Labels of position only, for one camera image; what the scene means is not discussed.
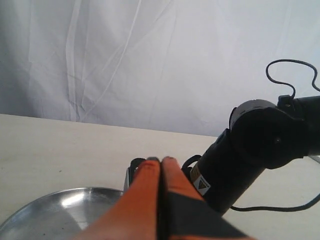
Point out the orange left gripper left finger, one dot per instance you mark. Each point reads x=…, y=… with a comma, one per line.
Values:
x=134, y=216

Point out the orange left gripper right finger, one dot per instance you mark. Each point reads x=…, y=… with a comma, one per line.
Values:
x=189, y=216

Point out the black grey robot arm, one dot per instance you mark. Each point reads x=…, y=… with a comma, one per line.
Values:
x=261, y=135

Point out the round stainless steel plate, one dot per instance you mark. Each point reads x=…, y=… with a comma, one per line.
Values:
x=59, y=215

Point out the white backdrop cloth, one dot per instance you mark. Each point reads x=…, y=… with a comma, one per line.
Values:
x=169, y=65

